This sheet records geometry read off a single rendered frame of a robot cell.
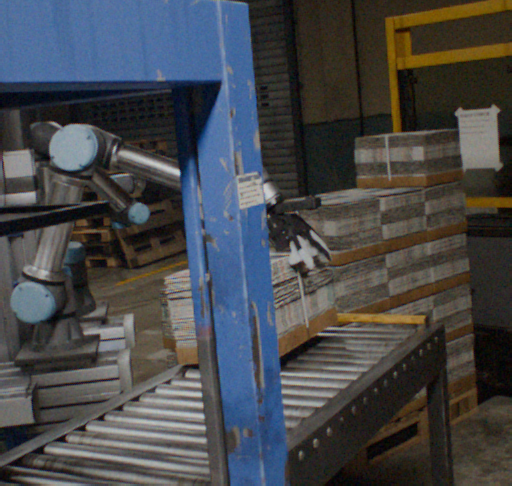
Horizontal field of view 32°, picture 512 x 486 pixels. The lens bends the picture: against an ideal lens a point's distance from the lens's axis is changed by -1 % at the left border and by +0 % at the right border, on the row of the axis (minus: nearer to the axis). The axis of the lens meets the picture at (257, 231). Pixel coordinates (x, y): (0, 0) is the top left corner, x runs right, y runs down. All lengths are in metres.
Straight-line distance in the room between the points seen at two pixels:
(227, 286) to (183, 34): 0.31
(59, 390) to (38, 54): 1.84
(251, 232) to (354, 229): 2.35
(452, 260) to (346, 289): 0.71
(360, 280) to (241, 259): 2.42
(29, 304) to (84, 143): 0.45
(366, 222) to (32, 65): 2.78
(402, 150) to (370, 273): 0.62
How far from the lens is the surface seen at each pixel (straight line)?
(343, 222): 3.39
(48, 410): 2.60
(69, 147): 2.32
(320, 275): 2.40
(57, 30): 0.84
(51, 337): 2.55
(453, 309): 4.01
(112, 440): 1.85
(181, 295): 2.25
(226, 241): 1.10
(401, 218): 3.68
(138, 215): 3.11
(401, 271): 3.69
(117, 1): 0.92
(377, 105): 10.20
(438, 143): 3.89
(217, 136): 1.09
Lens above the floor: 1.40
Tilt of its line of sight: 7 degrees down
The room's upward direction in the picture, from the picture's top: 5 degrees counter-clockwise
